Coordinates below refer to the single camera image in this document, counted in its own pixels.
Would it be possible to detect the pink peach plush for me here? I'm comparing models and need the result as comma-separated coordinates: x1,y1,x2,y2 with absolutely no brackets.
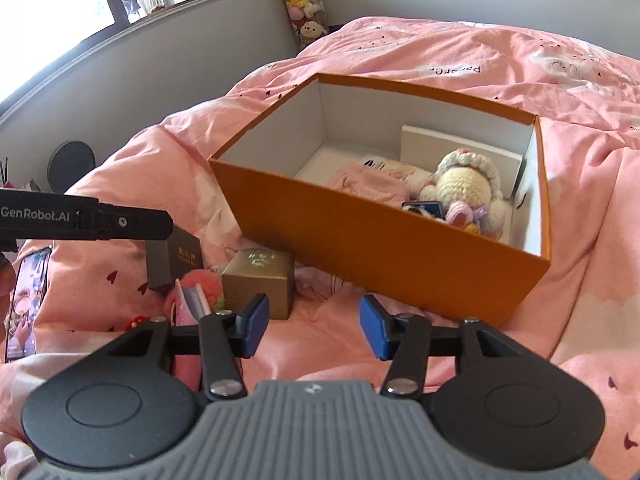
177,269,226,311

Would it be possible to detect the gold box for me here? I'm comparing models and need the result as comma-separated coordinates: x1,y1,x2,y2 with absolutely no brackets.
221,248,295,320

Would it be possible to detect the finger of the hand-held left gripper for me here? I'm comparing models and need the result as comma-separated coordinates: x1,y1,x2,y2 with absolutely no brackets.
95,206,175,242

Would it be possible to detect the white box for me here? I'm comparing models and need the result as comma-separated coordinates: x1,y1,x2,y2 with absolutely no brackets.
400,125,524,202

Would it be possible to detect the pink printed duvet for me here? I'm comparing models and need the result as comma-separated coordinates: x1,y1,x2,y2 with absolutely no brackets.
0,15,640,480

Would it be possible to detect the black round object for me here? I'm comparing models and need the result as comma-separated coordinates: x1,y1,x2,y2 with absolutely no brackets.
47,141,96,194

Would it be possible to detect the black smartphone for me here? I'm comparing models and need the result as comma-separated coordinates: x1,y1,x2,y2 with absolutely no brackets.
4,246,54,363

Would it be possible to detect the black box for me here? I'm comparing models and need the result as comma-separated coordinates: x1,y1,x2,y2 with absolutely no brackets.
145,225,204,294

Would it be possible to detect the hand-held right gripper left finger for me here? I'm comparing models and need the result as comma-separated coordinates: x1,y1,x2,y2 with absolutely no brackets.
100,292,271,402

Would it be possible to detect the white crochet doll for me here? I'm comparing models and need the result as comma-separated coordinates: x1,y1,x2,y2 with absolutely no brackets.
417,147,514,241

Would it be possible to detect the pink pouch bag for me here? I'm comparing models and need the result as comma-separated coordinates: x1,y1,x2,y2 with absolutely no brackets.
327,162,412,209

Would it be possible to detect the white cream tube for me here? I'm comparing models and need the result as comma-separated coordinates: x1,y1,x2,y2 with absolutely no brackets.
359,154,416,176

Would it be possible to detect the orange cardboard box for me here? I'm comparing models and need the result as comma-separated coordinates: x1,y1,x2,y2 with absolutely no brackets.
207,72,552,329

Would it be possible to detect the window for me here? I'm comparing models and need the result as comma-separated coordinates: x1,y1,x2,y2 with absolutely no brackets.
0,0,251,116

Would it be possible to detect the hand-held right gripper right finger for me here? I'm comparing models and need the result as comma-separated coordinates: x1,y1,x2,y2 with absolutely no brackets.
359,294,532,399

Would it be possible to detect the column of plush toys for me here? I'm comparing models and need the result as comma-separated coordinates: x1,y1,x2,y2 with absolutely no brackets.
275,0,332,52

